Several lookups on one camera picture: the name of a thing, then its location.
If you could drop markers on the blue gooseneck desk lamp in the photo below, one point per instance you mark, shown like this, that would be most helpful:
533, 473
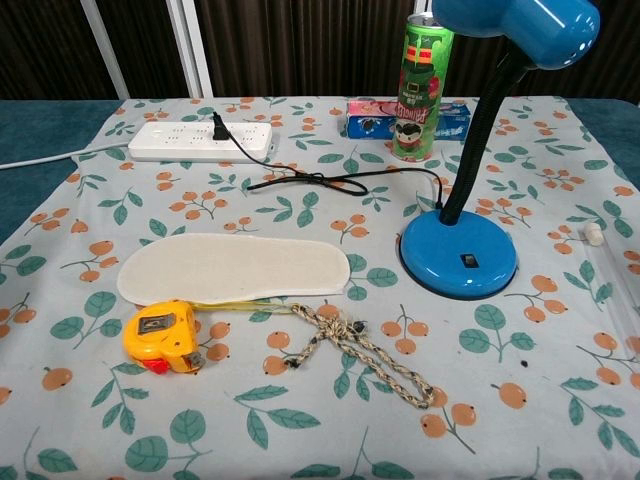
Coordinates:
450, 260

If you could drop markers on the floral patterned tablecloth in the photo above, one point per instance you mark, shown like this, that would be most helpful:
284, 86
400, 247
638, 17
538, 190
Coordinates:
300, 425

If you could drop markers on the white shoe insole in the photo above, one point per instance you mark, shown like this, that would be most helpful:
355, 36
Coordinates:
225, 270

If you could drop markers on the glass test tube with stopper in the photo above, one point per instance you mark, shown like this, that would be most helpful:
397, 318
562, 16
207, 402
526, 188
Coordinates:
594, 235

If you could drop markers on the white double frame post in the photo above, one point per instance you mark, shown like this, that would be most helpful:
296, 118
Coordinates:
190, 50

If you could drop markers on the teal table cover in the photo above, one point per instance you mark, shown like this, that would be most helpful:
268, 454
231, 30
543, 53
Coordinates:
30, 135

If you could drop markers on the dark pleated curtain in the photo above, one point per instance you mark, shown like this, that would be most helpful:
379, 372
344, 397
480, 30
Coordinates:
300, 45

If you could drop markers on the white power strip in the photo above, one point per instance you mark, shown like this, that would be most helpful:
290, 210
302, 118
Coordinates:
165, 142

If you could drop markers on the yellow tape measure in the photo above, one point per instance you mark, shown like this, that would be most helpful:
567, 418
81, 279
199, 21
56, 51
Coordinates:
160, 335

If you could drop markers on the pink and blue Oreo box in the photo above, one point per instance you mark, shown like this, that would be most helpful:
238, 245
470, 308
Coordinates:
365, 125

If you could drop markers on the blue rectangular box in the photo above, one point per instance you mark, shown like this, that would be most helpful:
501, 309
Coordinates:
452, 120

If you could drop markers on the green Pringles can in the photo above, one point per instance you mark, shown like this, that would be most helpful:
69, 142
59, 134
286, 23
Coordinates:
420, 100

